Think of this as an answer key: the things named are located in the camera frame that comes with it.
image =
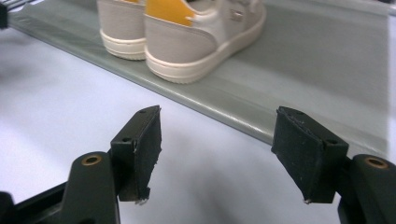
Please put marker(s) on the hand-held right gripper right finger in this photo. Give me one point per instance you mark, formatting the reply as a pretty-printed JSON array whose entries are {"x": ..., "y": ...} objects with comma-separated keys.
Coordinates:
[{"x": 308, "y": 155}]

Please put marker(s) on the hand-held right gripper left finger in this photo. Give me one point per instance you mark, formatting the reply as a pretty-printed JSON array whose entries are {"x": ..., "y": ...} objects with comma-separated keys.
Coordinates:
[{"x": 140, "y": 155}]

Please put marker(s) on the beige sneaker with orange tab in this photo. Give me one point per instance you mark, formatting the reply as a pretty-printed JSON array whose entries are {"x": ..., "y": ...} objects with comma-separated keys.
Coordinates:
[
  {"x": 121, "y": 21},
  {"x": 180, "y": 43}
]

